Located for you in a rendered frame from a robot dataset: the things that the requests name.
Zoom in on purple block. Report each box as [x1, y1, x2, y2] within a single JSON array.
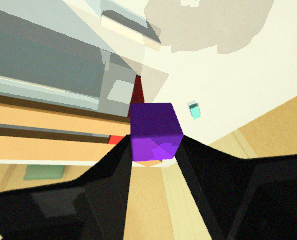
[[130, 103, 184, 162]]

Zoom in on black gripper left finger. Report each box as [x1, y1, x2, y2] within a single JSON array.
[[0, 134, 132, 240]]

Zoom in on brown rectangular block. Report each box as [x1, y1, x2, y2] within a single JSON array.
[[136, 160, 163, 167]]

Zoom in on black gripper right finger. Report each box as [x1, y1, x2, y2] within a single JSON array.
[[174, 135, 297, 240]]

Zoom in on turquoise rectangular bar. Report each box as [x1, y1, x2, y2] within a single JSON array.
[[189, 103, 201, 119]]

